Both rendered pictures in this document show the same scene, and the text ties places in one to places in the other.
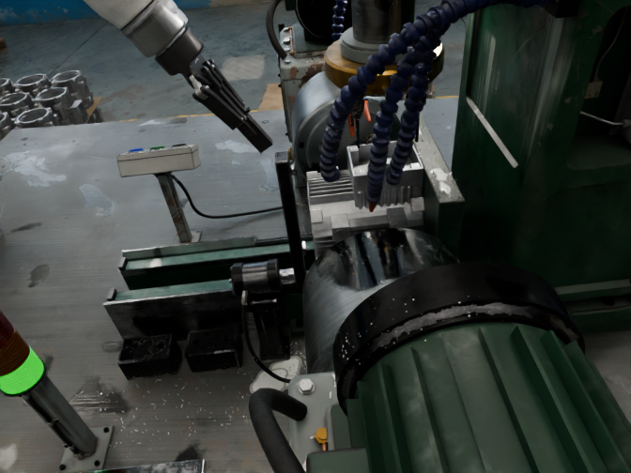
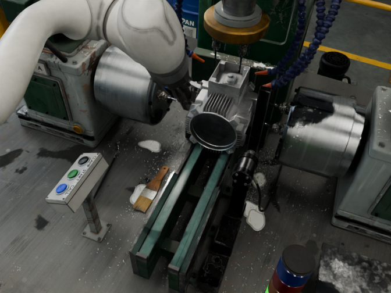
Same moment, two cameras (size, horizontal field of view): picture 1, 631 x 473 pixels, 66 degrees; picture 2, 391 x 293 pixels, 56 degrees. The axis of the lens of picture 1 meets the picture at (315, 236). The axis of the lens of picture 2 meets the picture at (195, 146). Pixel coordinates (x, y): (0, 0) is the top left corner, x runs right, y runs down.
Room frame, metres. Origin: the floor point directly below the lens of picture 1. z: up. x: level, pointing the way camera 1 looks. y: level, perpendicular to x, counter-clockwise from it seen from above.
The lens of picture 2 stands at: (0.53, 0.80, 1.83)
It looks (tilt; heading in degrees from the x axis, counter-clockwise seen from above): 47 degrees down; 288
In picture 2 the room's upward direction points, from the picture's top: 3 degrees clockwise
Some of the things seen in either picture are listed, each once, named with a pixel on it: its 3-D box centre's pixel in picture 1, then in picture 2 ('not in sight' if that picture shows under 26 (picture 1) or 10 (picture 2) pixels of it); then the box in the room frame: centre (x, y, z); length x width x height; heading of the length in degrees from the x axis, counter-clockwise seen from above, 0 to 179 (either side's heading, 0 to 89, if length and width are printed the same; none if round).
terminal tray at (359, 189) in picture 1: (383, 174); (228, 82); (0.73, -0.14, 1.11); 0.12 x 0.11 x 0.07; 89
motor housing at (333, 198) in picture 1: (362, 217); (222, 112); (0.73, -0.10, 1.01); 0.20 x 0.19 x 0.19; 89
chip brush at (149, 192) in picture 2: not in sight; (152, 187); (0.89, 0.13, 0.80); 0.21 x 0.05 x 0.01; 86
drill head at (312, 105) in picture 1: (342, 120); (125, 80); (1.08, -0.10, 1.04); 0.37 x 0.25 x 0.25; 179
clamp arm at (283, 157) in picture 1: (291, 225); (257, 125); (0.59, 0.04, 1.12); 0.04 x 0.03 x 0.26; 89
